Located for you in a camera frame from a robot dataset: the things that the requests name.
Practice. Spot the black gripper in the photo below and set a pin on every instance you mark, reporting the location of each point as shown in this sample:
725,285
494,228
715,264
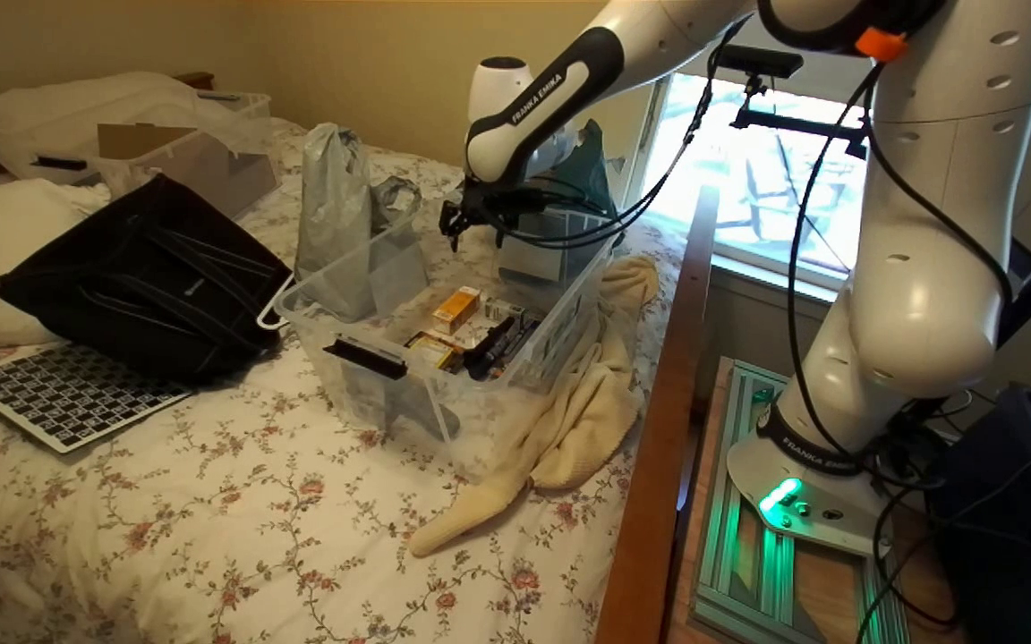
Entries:
491,213

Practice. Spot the orange yellow cardboard box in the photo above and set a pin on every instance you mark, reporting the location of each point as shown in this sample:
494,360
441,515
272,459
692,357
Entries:
457,310

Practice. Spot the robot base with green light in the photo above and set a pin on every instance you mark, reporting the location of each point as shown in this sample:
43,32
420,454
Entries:
805,495

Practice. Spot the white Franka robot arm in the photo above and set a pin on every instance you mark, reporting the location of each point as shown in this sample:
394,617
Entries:
931,239

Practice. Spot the clear plastic storage container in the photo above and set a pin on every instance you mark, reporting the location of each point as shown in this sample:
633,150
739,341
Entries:
420,380

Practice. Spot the brown cardboard box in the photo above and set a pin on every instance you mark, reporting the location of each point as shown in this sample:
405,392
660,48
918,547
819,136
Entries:
194,163

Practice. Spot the crumpled grey plastic bag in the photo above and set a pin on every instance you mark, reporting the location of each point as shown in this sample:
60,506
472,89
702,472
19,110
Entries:
399,239

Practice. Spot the black cosmetic tube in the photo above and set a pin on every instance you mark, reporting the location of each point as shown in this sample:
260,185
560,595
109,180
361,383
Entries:
494,343

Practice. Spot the silver plastic bag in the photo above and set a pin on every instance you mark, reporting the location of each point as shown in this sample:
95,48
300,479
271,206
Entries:
333,215

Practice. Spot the teal fabric bag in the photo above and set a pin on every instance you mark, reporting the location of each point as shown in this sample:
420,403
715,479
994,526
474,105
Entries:
581,172

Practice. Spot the white clothes hanger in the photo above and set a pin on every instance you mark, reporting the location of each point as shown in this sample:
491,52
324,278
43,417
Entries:
301,289

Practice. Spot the cream towel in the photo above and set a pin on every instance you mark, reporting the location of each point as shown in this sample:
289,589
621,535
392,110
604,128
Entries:
565,431

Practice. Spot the window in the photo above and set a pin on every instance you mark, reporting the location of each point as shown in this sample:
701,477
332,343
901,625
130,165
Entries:
768,203

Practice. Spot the floral bedsheet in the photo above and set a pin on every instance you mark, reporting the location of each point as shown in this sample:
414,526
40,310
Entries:
181,539

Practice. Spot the black white checkerboard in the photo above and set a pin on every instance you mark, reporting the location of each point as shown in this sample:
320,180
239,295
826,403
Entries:
70,394

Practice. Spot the teal wooden platform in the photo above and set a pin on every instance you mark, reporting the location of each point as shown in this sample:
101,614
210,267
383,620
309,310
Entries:
744,559

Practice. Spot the white pillow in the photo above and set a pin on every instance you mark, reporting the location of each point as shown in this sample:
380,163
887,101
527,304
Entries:
0,264

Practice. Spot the dark blue bag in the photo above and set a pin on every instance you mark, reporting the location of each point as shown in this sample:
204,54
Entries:
1018,522

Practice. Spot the black camera on stand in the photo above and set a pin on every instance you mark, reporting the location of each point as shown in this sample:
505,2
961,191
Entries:
768,64

